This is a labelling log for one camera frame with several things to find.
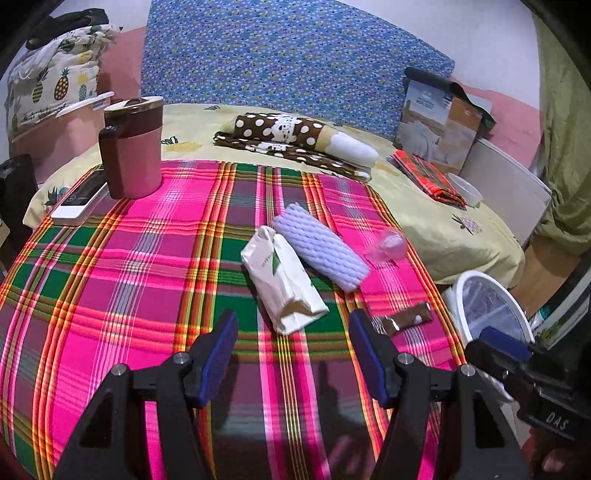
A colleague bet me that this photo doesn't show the yellow pineapple bedsheet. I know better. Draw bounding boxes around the yellow pineapple bedsheet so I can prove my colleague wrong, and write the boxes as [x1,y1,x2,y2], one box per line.
[23,102,527,286]

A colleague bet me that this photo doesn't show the pink lidded cup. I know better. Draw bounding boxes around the pink lidded cup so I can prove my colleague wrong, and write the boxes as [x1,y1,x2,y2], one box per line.
[98,96,164,200]

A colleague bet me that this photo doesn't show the printed cardboard box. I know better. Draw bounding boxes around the printed cardboard box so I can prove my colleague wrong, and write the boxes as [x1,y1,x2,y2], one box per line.
[393,67,496,174]

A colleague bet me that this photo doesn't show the brown polka dot cloth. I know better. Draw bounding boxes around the brown polka dot cloth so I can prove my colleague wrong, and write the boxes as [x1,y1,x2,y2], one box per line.
[213,112,380,181]

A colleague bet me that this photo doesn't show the person's right hand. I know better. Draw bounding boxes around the person's right hand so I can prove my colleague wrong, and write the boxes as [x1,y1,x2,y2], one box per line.
[522,427,591,480]

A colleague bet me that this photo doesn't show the blue floral mattress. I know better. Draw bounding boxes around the blue floral mattress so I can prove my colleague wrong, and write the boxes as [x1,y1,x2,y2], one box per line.
[141,0,455,139]

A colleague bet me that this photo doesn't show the purple foam net sleeve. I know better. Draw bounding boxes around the purple foam net sleeve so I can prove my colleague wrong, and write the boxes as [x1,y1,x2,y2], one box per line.
[271,203,371,292]

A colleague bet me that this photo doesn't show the clear plastic bin liner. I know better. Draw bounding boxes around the clear plastic bin liner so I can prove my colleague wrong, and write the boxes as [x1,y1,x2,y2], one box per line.
[462,277,529,344]

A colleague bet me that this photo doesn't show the pink plaid cloth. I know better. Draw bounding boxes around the pink plaid cloth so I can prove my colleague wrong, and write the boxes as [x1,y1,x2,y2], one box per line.
[0,159,467,480]

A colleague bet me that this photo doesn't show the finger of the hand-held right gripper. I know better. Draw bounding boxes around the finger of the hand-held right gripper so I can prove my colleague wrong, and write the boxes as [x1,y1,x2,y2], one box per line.
[464,339,525,386]
[479,325,536,363]

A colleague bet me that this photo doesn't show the white bowl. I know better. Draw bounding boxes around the white bowl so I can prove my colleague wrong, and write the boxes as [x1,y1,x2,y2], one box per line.
[447,172,485,208]

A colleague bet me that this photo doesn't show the folded red green plaid cloth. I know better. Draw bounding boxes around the folded red green plaid cloth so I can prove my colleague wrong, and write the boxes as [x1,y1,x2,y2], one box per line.
[392,150,468,208]

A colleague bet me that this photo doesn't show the clear pink plastic cup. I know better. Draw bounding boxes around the clear pink plastic cup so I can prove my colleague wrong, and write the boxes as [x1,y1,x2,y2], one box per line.
[367,226,408,263]

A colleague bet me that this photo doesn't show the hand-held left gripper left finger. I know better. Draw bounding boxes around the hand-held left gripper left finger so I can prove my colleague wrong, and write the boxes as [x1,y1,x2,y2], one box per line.
[53,308,240,480]

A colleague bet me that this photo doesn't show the white plastic panel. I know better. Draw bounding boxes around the white plastic panel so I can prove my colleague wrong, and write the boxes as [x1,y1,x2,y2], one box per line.
[459,138,552,247]

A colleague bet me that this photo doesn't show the white round waste bin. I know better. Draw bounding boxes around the white round waste bin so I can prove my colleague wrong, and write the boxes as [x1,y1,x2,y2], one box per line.
[444,270,536,402]

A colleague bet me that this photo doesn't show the white phone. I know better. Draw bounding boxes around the white phone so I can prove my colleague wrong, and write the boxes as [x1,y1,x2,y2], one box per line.
[51,178,109,227]

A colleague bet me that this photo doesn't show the black bag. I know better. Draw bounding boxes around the black bag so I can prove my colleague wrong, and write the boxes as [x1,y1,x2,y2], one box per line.
[25,8,110,51]

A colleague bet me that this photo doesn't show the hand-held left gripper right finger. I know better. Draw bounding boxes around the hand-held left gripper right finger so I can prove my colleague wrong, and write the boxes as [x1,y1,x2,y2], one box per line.
[348,309,532,480]

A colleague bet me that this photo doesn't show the cream paper bag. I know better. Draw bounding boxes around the cream paper bag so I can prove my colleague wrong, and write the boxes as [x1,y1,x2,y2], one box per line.
[240,225,329,334]

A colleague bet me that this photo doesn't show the green curtain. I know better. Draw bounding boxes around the green curtain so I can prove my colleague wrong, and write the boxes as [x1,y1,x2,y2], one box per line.
[531,14,591,257]

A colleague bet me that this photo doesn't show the pineapple print pillow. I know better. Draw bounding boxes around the pineapple print pillow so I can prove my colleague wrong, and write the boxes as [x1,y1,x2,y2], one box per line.
[4,23,122,139]

